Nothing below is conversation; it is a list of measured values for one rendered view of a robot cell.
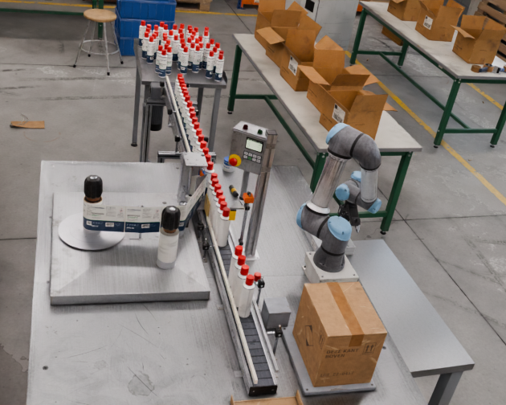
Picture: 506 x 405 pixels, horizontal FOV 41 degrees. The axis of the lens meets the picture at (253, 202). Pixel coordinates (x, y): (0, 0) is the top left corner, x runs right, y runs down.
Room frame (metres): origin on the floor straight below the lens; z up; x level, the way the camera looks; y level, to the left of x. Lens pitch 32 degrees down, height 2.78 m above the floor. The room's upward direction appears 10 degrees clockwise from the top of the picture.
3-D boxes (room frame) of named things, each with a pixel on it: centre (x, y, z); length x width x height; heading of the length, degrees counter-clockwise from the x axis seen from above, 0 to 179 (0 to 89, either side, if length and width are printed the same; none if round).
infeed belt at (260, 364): (2.57, 0.10, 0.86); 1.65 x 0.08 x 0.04; 18
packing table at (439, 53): (7.18, -1.60, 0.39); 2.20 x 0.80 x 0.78; 22
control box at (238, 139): (2.70, 0.05, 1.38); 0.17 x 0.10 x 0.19; 73
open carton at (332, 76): (4.76, -0.46, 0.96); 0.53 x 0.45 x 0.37; 114
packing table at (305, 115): (5.20, -0.32, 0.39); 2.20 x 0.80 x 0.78; 22
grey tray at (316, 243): (2.90, -0.41, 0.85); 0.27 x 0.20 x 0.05; 20
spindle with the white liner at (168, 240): (2.41, 0.34, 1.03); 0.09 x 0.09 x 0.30
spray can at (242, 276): (2.22, -0.02, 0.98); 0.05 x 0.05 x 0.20
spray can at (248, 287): (2.16, -0.04, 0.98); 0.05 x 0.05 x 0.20
